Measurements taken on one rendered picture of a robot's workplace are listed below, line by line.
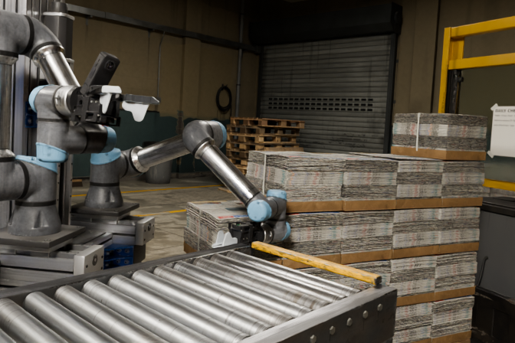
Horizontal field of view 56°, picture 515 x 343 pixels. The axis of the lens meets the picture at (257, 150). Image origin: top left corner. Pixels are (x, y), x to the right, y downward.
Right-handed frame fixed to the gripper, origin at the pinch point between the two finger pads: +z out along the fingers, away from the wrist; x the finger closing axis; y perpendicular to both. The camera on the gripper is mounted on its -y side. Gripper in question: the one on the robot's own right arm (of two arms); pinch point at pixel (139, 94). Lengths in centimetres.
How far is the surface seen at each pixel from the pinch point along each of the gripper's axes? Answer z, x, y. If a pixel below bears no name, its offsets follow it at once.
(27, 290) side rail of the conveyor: -15.4, 9.0, 45.3
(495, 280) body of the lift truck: 52, -246, 55
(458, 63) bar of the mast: 22, -230, -71
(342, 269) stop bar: 33, -48, 36
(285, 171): -14, -97, 10
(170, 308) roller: 13.2, -4.7, 43.9
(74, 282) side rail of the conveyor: -12.3, -0.6, 44.0
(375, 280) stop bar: 43, -47, 36
